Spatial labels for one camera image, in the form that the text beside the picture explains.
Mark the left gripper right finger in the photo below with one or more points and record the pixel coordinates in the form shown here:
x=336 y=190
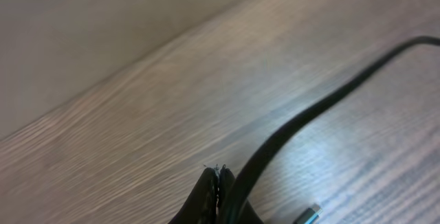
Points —
x=229 y=211

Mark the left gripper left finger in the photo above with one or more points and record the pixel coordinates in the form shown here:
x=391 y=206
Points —
x=201 y=205

